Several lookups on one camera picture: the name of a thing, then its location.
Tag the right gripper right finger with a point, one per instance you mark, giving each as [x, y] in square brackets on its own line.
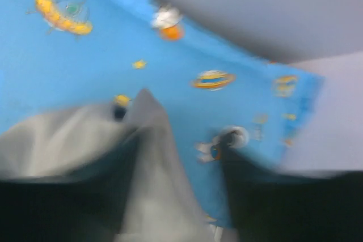
[269, 206]

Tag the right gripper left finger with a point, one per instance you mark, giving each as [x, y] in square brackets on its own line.
[86, 203]

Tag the blue cartoon print pillow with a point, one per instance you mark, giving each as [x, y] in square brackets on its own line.
[56, 53]

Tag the grey pillowcase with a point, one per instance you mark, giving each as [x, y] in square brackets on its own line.
[161, 205]

